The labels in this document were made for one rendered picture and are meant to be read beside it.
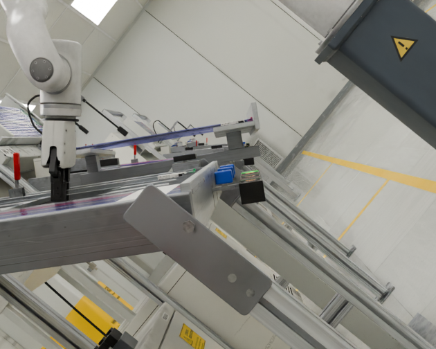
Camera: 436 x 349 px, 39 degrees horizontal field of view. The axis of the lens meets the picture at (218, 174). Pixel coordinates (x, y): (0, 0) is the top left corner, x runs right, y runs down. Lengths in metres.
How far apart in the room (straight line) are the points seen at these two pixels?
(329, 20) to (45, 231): 0.78
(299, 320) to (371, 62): 0.69
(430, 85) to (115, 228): 0.76
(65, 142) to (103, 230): 0.61
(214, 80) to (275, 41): 1.02
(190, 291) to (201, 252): 1.56
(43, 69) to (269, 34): 7.75
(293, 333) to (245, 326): 1.56
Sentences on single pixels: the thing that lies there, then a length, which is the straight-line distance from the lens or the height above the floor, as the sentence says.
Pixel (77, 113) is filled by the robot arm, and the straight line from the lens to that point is 1.32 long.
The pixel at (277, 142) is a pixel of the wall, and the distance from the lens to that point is 8.79.
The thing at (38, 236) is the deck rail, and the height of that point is 0.82.
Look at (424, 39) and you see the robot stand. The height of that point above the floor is 0.56.
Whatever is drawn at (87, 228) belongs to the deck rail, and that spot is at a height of 0.79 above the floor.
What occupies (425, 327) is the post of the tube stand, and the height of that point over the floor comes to 0.01.
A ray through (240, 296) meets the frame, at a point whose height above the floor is 0.61.
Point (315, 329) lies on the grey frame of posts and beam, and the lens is 0.68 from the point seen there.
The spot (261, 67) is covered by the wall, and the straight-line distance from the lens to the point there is 8.84.
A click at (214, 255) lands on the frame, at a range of 0.66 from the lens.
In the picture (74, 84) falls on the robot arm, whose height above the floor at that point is 1.05.
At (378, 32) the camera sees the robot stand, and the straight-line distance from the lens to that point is 1.27.
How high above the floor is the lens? 0.71
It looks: level
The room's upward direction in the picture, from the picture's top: 51 degrees counter-clockwise
